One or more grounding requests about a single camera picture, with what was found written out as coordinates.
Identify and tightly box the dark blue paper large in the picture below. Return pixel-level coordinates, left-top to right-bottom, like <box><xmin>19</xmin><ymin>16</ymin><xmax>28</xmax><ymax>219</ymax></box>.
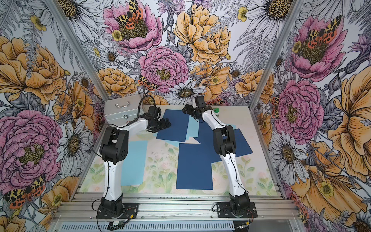
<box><xmin>190</xmin><ymin>122</ymin><xmax>253</xmax><ymax>163</ymax></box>

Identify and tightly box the dark blue paper sheet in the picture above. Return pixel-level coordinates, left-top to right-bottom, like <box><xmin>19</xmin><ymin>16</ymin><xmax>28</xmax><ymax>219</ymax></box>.
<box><xmin>176</xmin><ymin>143</ymin><xmax>218</xmax><ymax>190</ymax></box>

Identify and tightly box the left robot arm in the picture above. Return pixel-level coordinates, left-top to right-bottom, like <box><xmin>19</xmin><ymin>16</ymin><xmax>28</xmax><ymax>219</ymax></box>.
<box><xmin>97</xmin><ymin>105</ymin><xmax>171</xmax><ymax>219</ymax></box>

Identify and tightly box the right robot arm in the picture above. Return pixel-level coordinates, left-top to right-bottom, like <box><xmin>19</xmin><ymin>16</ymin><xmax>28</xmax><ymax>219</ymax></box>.
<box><xmin>182</xmin><ymin>96</ymin><xmax>251</xmax><ymax>218</ymax></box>

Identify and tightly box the white bottle green cap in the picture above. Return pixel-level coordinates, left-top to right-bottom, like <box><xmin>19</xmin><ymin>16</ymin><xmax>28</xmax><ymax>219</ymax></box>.
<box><xmin>213</xmin><ymin>108</ymin><xmax>220</xmax><ymax>117</ymax></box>

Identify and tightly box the dark blue paper right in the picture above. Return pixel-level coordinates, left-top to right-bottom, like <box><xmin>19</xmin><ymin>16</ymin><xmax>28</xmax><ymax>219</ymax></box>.
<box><xmin>156</xmin><ymin>109</ymin><xmax>189</xmax><ymax>142</ymax></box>

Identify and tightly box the floral table mat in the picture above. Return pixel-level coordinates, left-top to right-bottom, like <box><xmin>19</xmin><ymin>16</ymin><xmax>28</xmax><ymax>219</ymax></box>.
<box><xmin>79</xmin><ymin>136</ymin><xmax>280</xmax><ymax>196</ymax></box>

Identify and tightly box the silver aluminium case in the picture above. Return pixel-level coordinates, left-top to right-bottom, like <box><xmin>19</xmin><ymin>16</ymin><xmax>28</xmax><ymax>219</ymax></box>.
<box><xmin>104</xmin><ymin>95</ymin><xmax>141</xmax><ymax>126</ymax></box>

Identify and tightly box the black corrugated cable hose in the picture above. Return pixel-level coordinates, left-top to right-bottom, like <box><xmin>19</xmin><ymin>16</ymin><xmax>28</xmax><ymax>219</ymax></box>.
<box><xmin>136</xmin><ymin>95</ymin><xmax>157</xmax><ymax>122</ymax></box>

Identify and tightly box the aluminium rail base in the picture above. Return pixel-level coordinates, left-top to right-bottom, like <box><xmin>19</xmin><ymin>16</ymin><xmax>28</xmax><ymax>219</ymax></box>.
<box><xmin>50</xmin><ymin>193</ymin><xmax>305</xmax><ymax>232</ymax></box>

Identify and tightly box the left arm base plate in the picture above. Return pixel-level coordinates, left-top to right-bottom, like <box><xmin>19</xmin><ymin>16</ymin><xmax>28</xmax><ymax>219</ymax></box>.
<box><xmin>96</xmin><ymin>203</ymin><xmax>139</xmax><ymax>219</ymax></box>

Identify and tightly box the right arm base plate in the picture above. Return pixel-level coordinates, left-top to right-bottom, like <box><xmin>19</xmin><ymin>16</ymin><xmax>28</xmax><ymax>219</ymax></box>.
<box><xmin>213</xmin><ymin>202</ymin><xmax>258</xmax><ymax>218</ymax></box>

